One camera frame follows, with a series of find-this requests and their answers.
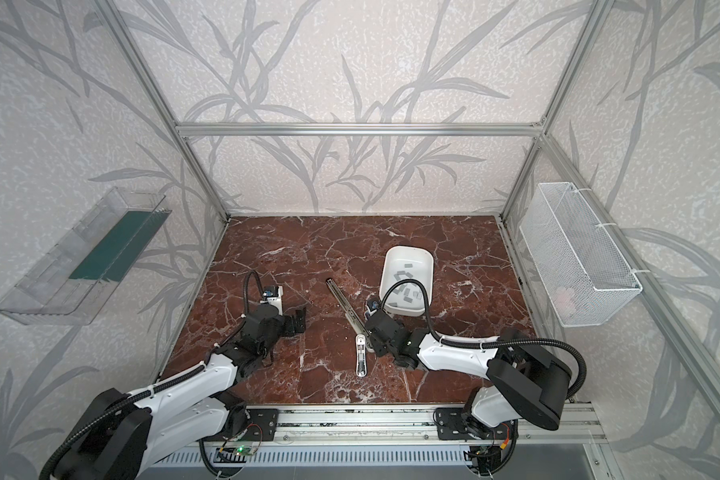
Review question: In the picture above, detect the clear wall shelf green mat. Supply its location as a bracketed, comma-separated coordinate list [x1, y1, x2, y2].
[0, 187, 172, 326]

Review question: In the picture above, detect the small white stapler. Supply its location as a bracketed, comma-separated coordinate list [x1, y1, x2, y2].
[355, 334, 368, 378]

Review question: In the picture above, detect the white plastic tray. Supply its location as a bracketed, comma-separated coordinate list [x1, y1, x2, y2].
[379, 246, 434, 317]

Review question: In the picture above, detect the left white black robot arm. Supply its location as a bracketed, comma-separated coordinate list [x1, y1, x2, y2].
[39, 303, 306, 479]

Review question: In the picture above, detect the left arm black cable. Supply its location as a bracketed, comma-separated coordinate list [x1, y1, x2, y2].
[38, 269, 265, 480]

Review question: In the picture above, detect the white wire mesh basket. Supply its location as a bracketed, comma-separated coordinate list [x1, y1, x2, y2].
[519, 182, 643, 328]

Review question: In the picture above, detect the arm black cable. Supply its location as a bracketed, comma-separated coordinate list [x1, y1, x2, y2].
[38, 269, 265, 480]
[379, 278, 588, 400]

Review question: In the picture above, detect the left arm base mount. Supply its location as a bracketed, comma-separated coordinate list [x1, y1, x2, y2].
[223, 408, 280, 442]

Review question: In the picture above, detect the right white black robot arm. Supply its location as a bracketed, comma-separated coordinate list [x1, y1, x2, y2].
[365, 309, 587, 431]

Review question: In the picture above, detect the aluminium front rail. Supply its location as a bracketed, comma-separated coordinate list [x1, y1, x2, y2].
[239, 403, 607, 448]

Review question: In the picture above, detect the green circuit board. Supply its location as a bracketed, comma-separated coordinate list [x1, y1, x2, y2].
[214, 445, 259, 464]

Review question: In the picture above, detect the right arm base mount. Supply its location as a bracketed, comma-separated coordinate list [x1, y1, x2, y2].
[433, 407, 516, 442]

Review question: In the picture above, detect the grey white large stapler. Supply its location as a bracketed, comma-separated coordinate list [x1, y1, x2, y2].
[325, 278, 367, 335]

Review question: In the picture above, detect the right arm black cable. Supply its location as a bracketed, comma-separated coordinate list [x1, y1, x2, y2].
[379, 278, 588, 400]

